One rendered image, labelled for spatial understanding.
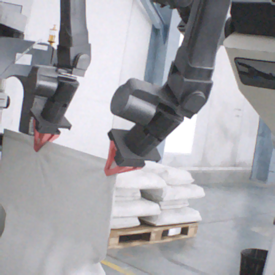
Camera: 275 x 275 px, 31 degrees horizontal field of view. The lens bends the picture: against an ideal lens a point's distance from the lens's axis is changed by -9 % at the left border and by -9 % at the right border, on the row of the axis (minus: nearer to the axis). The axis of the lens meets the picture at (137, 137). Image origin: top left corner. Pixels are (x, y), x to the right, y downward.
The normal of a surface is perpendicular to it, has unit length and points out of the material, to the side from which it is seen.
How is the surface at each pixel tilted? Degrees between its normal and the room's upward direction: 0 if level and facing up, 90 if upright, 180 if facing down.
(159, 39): 90
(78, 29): 88
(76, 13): 98
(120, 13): 90
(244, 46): 40
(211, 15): 121
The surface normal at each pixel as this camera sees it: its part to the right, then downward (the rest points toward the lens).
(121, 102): -0.79, -0.31
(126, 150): 0.60, -0.58
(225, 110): 0.69, 0.15
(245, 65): -0.64, 0.59
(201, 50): 0.23, 0.52
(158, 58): -0.71, -0.06
